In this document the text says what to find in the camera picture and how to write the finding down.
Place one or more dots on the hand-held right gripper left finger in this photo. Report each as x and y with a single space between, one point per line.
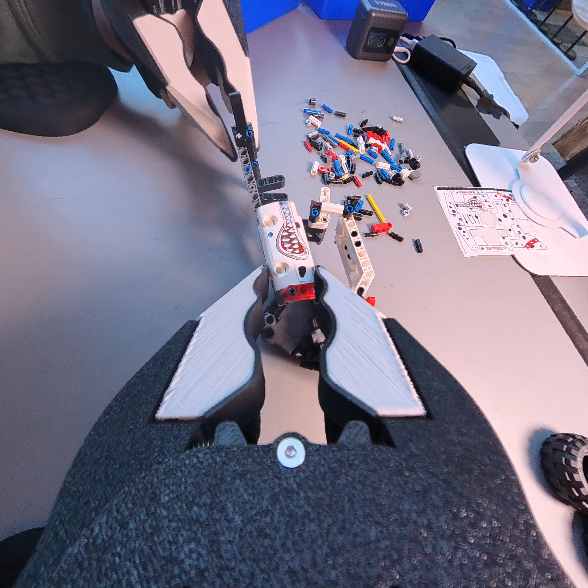
211 363

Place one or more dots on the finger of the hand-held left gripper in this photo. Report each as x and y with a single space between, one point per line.
170 50
234 55

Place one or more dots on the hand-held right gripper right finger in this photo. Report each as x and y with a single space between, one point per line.
372 363

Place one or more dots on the toy truck chassis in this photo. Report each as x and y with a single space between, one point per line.
248 160

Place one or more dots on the white toothed toy panel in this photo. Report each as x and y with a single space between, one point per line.
275 248

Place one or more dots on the person's left forearm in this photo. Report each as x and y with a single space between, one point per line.
46 32

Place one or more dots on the grey desk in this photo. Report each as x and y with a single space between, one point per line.
115 229

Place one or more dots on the blue plastic bin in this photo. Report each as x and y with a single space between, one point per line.
330 9
275 13

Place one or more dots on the red toy beam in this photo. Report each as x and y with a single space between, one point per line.
381 228

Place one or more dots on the black box device with display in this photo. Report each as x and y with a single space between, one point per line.
376 32

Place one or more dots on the yellow toy axle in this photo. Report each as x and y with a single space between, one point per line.
375 206

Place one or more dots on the pile of small toy pieces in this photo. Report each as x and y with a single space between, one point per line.
376 138

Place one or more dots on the white sticker sheet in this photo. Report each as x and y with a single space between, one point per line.
487 225

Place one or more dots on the black power adapter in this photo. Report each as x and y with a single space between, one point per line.
441 62

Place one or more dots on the white book stand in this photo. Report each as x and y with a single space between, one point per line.
496 165

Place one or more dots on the white flat pad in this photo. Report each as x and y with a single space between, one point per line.
494 69

